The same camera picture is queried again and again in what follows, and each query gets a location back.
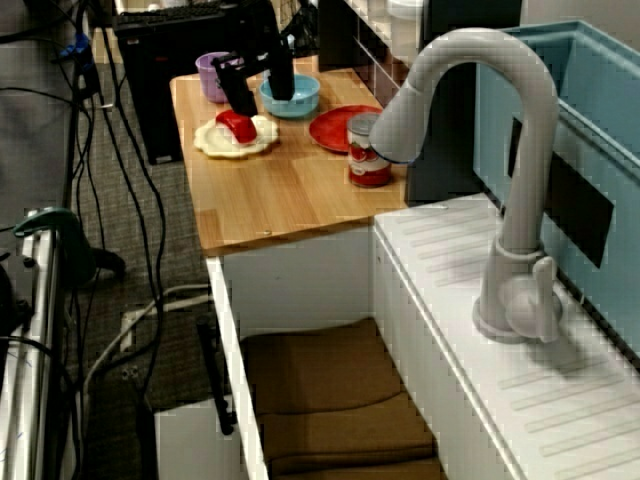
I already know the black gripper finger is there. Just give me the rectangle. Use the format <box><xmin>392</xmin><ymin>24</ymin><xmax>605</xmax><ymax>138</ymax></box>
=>
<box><xmin>267</xmin><ymin>49</ymin><xmax>296</xmax><ymax>101</ymax></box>
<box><xmin>215</xmin><ymin>64</ymin><xmax>259</xmax><ymax>117</ymax></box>

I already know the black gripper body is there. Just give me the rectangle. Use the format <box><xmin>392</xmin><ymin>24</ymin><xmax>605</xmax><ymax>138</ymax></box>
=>
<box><xmin>209</xmin><ymin>29</ymin><xmax>292</xmax><ymax>77</ymax></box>

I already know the light blue bowl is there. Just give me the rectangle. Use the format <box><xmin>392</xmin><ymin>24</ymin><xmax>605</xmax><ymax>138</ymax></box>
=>
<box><xmin>258</xmin><ymin>73</ymin><xmax>321</xmax><ymax>120</ymax></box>

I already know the red tuna sushi toy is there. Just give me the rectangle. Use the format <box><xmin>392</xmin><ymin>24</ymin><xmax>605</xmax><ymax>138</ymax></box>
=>
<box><xmin>214</xmin><ymin>109</ymin><xmax>259</xmax><ymax>145</ymax></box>

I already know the purple cup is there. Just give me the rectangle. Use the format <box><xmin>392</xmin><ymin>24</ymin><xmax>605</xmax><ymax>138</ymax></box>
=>
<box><xmin>194</xmin><ymin>51</ymin><xmax>246</xmax><ymax>105</ymax></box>

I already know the cream scalloped plate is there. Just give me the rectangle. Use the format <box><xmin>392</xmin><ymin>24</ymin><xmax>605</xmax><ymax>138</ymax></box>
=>
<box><xmin>193</xmin><ymin>113</ymin><xmax>281</xmax><ymax>161</ymax></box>

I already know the red plate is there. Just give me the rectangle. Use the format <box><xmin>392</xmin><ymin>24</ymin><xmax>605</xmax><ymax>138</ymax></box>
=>
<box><xmin>308</xmin><ymin>105</ymin><xmax>386</xmax><ymax>154</ymax></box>

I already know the black computer cabinet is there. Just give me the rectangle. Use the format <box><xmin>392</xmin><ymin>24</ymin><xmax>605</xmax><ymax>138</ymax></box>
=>
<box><xmin>113</xmin><ymin>7</ymin><xmax>241</xmax><ymax>166</ymax></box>

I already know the black keyboard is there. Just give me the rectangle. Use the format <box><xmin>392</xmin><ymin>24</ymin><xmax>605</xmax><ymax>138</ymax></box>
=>
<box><xmin>117</xmin><ymin>8</ymin><xmax>226</xmax><ymax>29</ymax></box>

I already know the tomato soup can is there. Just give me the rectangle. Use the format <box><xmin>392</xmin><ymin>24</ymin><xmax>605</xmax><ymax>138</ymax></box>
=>
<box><xmin>347</xmin><ymin>112</ymin><xmax>392</xmax><ymax>189</ymax></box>

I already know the black upright panel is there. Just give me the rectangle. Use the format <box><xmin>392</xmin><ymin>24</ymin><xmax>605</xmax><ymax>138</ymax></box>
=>
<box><xmin>404</xmin><ymin>0</ymin><xmax>524</xmax><ymax>207</ymax></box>

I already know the white sink basin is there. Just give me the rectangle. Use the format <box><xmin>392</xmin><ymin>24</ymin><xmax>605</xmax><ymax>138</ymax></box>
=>
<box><xmin>204</xmin><ymin>192</ymin><xmax>640</xmax><ymax>480</ymax></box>

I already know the brown folded cloth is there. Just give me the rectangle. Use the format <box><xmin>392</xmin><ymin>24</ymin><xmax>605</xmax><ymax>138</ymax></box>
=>
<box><xmin>239</xmin><ymin>317</ymin><xmax>446</xmax><ymax>480</ymax></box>

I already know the grey faucet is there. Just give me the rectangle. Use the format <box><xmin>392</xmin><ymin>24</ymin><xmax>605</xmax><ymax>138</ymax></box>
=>
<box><xmin>368</xmin><ymin>27</ymin><xmax>569</xmax><ymax>344</ymax></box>

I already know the teal plastic bin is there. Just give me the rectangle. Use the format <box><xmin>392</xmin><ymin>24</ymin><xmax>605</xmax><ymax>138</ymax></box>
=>
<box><xmin>474</xmin><ymin>19</ymin><xmax>640</xmax><ymax>346</ymax></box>

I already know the black rectangular label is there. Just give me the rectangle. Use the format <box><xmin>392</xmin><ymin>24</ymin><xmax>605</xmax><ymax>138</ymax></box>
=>
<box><xmin>507</xmin><ymin>114</ymin><xmax>615</xmax><ymax>269</ymax></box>

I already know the black cabinet handle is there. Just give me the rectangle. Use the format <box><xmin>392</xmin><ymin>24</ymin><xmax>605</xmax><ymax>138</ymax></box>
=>
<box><xmin>195</xmin><ymin>315</ymin><xmax>237</xmax><ymax>435</ymax></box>

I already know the white metal frame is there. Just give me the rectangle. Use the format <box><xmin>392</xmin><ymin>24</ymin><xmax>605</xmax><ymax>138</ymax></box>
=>
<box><xmin>0</xmin><ymin>214</ymin><xmax>66</xmax><ymax>480</ymax></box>

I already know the white cable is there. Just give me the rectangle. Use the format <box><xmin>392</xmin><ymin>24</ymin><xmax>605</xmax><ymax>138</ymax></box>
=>
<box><xmin>82</xmin><ymin>283</ymin><xmax>211</xmax><ymax>401</ymax></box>

